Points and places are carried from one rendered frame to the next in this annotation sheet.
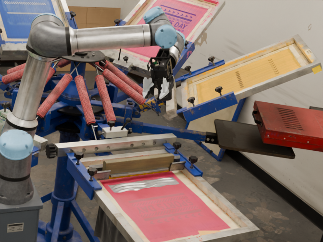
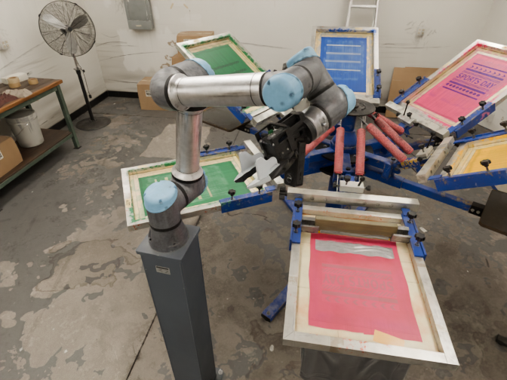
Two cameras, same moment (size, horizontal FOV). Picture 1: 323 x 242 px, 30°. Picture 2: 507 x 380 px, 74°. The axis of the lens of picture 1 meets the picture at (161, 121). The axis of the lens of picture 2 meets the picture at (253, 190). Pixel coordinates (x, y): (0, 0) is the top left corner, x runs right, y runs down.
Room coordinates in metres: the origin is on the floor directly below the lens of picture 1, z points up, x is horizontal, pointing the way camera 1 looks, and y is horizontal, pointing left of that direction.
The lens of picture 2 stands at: (1.40, -0.39, 2.10)
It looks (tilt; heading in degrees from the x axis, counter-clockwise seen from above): 35 degrees down; 43
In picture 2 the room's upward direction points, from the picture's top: straight up
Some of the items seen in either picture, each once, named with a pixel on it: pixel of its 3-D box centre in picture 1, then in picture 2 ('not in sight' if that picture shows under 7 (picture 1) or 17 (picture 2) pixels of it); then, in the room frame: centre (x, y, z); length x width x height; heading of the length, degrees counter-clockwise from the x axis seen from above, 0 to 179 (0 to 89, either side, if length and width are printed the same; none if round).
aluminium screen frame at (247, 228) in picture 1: (158, 196); (357, 268); (2.44, -0.05, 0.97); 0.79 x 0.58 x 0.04; 34
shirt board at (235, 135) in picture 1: (181, 132); (443, 195); (3.36, -0.13, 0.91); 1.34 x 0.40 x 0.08; 94
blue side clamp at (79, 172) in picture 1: (83, 176); (296, 225); (2.48, 0.32, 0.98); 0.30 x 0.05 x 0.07; 34
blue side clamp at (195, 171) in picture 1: (182, 164); (411, 237); (2.79, -0.15, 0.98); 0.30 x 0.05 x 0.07; 34
